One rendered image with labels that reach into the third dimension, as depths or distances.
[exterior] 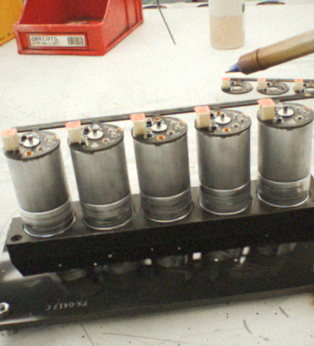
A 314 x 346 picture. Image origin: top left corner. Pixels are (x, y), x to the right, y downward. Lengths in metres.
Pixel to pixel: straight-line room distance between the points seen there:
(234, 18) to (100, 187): 0.31
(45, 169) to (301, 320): 0.12
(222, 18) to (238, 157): 0.30
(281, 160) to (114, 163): 0.07
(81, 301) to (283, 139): 0.11
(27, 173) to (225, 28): 0.32
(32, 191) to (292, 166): 0.11
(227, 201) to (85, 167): 0.07
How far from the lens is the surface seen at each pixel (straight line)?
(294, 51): 0.20
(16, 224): 0.27
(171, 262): 0.24
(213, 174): 0.24
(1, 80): 0.52
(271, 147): 0.24
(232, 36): 0.52
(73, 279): 0.24
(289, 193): 0.25
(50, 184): 0.24
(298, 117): 0.24
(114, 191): 0.24
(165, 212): 0.24
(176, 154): 0.23
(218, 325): 0.23
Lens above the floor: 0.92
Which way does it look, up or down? 30 degrees down
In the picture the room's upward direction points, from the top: 6 degrees counter-clockwise
